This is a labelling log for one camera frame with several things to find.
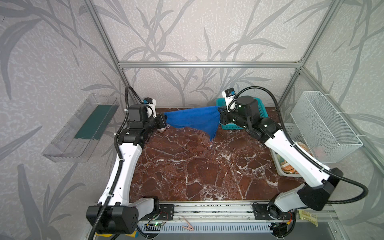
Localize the white wire mesh basket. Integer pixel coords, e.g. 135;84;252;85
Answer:
291;91;363;164

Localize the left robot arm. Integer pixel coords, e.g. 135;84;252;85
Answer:
86;114;167;240

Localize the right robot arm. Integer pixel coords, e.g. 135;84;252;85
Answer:
218;108;369;215

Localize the pink clothespin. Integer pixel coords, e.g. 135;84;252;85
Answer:
182;217;195;231

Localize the teal plastic basket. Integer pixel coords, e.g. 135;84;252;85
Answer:
216;98;269;130

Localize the white plastic laundry basket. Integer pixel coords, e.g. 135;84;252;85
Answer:
270;123;312;178

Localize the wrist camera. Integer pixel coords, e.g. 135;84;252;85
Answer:
128;98;157;122
221;87;260;116

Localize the clear plastic wall shelf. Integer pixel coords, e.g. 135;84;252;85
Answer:
42;94;120;163

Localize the blue towel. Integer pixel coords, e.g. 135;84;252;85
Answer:
165;106;220;141

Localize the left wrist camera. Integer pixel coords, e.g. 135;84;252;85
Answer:
128;98;157;122

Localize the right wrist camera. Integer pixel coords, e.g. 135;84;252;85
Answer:
221;87;260;116

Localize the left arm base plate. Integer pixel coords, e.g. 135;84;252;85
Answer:
141;204;175;222

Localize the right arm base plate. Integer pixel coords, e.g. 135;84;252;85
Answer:
252;202;294;221

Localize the yellow label tag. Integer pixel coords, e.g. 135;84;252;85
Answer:
299;209;319;227

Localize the orange patterned towel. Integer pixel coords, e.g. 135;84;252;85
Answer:
277;142;313;174

